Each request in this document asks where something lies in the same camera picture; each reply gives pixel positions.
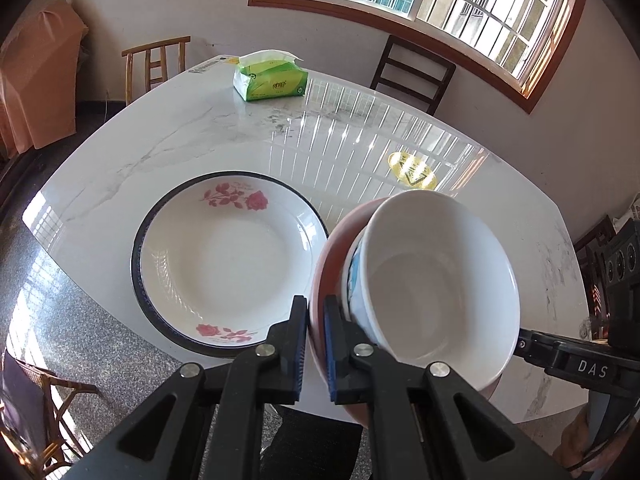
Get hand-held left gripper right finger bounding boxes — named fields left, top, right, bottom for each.
left=323, top=295, right=571, bottom=480

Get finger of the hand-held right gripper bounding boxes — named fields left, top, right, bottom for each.
left=516, top=328, right=640, bottom=395

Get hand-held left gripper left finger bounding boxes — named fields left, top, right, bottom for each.
left=65, top=296, right=307, bottom=480

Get pink bowl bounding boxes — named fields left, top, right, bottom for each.
left=310, top=196, right=506, bottom=433

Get white plate with red roses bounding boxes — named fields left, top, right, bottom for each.
left=139, top=175, right=328, bottom=351

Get white ribbed bowl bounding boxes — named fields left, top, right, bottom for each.
left=341, top=190, right=521, bottom=393

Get white enamel rose plate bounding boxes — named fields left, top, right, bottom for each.
left=131, top=171, right=331, bottom=359

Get person's right hand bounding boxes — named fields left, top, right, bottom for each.
left=557, top=407, right=601, bottom=476

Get dark wooden furniture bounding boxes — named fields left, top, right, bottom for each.
left=574, top=214, right=617, bottom=333

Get person's dark trousers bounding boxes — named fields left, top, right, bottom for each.
left=262, top=405, right=371, bottom=480

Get gold oval sticker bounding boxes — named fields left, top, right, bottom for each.
left=388, top=151, right=439, bottom=191

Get brown rattan chair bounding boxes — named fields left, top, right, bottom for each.
left=0, top=352, right=103, bottom=478

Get green tissue pack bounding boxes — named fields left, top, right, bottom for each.
left=233, top=50, right=308, bottom=103

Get dark wooden chair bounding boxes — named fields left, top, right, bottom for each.
left=370, top=35, right=457, bottom=116

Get large barred window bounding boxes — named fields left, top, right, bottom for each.
left=248, top=0, right=590, bottom=115

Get light wooden chair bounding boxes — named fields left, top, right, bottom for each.
left=122, top=36, right=191, bottom=106

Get orange cloth cover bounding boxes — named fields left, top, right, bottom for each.
left=0, top=0, right=87, bottom=157

